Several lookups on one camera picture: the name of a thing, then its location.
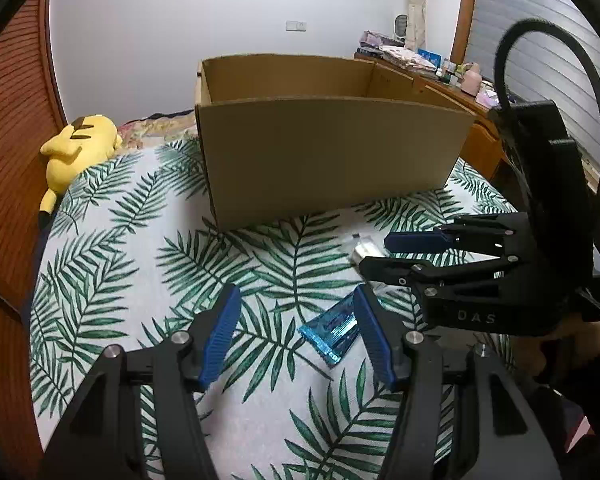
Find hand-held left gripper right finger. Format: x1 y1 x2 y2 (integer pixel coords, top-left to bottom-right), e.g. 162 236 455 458
352 284 563 480

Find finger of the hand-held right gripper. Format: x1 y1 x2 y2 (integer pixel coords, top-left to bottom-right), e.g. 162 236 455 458
357 255 512 295
384 214 518 257

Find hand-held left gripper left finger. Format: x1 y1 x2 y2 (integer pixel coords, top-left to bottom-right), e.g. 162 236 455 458
39 284 243 480

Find small silver snack packet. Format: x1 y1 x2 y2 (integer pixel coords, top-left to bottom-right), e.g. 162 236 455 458
347 234 388 266

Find teal foil snack packet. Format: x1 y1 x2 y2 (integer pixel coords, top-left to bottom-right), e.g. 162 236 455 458
299 296 363 367

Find brown cardboard box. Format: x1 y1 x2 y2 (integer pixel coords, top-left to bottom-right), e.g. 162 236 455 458
194 54 478 233

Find wooden desk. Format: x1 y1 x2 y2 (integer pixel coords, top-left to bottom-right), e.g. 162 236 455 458
354 50 512 181

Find leaf print blanket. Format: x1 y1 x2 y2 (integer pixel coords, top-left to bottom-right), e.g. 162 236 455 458
30 135 526 480

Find pale pink tissue box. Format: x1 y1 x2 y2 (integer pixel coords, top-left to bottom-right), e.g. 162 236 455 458
475 85 503 111

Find grey window blinds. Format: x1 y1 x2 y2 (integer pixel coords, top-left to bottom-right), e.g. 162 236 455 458
467 0 600 196

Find pink bottle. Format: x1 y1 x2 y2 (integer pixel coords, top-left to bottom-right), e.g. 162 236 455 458
461 62 482 96

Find stack of folded cloths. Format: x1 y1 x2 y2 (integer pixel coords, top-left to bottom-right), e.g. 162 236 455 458
357 31 438 72

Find yellow plush toy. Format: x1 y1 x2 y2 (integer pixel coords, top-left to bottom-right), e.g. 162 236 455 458
39 114 122 228

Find floral curtain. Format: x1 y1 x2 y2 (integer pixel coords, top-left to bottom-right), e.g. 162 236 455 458
405 0 433 53

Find wooden slatted wardrobe door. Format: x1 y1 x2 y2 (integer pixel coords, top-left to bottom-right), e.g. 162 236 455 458
0 0 68 480

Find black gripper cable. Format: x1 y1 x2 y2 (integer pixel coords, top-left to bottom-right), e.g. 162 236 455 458
494 18 600 211

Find wooden window frame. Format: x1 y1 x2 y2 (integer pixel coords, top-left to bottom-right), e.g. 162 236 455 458
450 0 478 61

